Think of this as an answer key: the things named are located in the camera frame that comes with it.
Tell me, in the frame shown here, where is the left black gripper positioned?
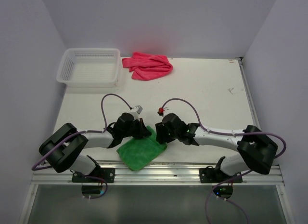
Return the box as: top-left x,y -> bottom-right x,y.
122,117 -> 151,138

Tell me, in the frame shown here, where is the green towel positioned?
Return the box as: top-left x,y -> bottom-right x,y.
117,126 -> 167,171

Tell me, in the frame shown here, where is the pink towel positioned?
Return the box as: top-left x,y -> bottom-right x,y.
122,52 -> 173,81

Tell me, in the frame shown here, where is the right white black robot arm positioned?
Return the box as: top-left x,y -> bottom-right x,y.
155,113 -> 278,182

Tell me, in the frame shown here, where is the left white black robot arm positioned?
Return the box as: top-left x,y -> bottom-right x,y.
38,112 -> 151,182

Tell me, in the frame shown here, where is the white plastic basket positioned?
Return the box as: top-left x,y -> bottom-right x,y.
56,48 -> 121,88

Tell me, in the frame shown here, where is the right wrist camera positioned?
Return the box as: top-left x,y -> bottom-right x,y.
157,107 -> 167,116

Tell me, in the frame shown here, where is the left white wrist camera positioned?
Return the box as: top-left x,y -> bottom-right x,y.
130,105 -> 143,115

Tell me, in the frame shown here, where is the aluminium mounting rail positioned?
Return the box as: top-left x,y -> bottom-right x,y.
31,161 -> 284,185

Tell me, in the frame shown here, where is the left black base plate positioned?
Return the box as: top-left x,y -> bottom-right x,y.
72,168 -> 115,183

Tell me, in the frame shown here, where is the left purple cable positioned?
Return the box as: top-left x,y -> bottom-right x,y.
31,93 -> 135,199

